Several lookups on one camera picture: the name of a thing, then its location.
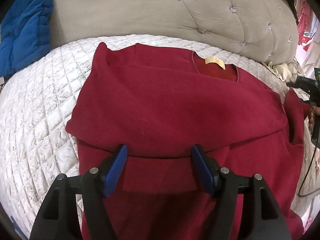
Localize dark red sweater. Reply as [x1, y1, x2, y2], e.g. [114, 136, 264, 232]
[66, 43, 310, 239]

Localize pink red hanging clothes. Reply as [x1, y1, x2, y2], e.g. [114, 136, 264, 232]
[296, 0, 319, 51]

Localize right hand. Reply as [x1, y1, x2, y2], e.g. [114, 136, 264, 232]
[308, 106, 320, 133]

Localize cream floral bedsheet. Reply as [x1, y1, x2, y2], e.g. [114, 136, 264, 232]
[262, 62, 305, 102]

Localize beige tufted headboard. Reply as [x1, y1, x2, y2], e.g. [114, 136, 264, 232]
[50, 0, 298, 64]

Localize blue quilted garment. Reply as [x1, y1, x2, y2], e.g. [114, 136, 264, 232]
[1, 0, 53, 78]

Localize black cable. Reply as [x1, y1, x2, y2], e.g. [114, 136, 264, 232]
[297, 134, 320, 197]

